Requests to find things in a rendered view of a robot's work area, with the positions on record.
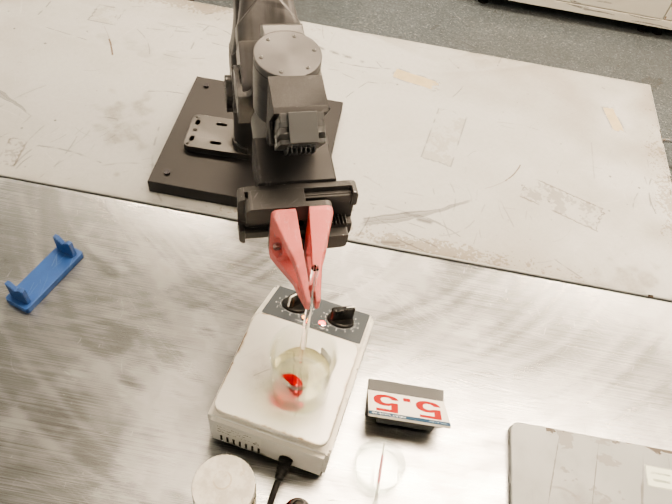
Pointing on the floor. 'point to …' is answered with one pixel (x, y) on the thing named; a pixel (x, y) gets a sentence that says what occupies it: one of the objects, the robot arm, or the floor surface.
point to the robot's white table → (361, 137)
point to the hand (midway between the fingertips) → (311, 296)
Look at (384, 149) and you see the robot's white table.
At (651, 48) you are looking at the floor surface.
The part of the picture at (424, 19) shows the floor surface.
